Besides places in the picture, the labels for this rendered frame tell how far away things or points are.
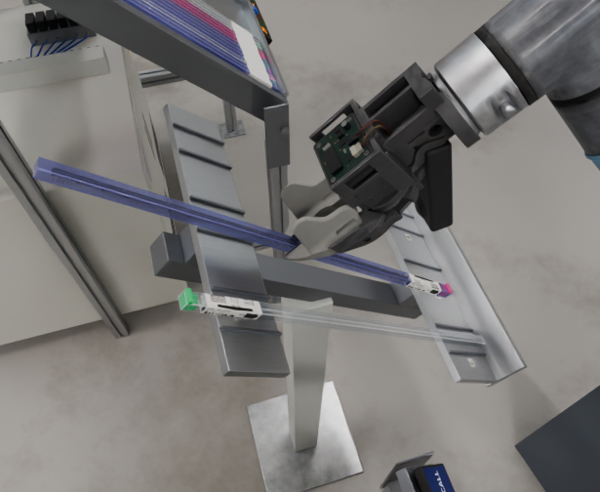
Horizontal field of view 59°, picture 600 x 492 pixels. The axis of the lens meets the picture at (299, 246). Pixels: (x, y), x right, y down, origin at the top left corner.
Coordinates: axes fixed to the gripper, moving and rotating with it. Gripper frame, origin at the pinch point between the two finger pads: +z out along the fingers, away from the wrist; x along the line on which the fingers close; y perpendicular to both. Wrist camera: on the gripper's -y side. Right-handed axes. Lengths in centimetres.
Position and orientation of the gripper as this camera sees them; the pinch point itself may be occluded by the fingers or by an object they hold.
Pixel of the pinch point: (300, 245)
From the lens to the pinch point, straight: 53.8
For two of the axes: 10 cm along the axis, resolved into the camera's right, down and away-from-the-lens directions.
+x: 2.5, 7.5, -6.1
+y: -6.4, -3.4, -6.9
